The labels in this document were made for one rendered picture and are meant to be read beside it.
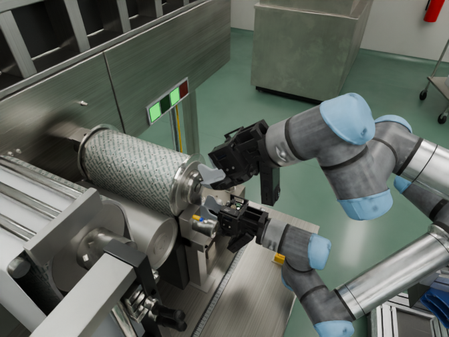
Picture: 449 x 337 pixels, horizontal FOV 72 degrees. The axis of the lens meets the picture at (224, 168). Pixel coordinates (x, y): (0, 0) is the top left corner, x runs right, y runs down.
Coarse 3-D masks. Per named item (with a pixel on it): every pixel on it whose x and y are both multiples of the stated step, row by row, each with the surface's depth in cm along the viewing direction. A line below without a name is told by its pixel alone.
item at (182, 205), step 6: (84, 156) 72; (192, 162) 66; (198, 162) 69; (186, 168) 65; (192, 168) 67; (186, 174) 65; (180, 180) 64; (180, 186) 64; (180, 192) 65; (180, 198) 66; (180, 204) 67; (186, 204) 70
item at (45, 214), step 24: (0, 168) 45; (24, 168) 42; (0, 192) 39; (24, 192) 42; (48, 192) 42; (72, 192) 39; (96, 192) 39; (0, 216) 36; (24, 216) 38; (48, 216) 36; (72, 216) 37; (24, 240) 34; (48, 240) 34
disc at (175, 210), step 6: (192, 156) 66; (198, 156) 69; (186, 162) 64; (204, 162) 73; (180, 168) 63; (180, 174) 63; (174, 180) 62; (174, 186) 62; (174, 192) 63; (174, 198) 64; (174, 204) 65; (174, 210) 66; (180, 210) 68
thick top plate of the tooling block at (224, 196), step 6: (240, 186) 100; (204, 192) 98; (210, 192) 98; (216, 192) 98; (222, 192) 98; (234, 192) 98; (240, 192) 98; (204, 198) 96; (216, 198) 96; (222, 198) 96; (228, 198) 96
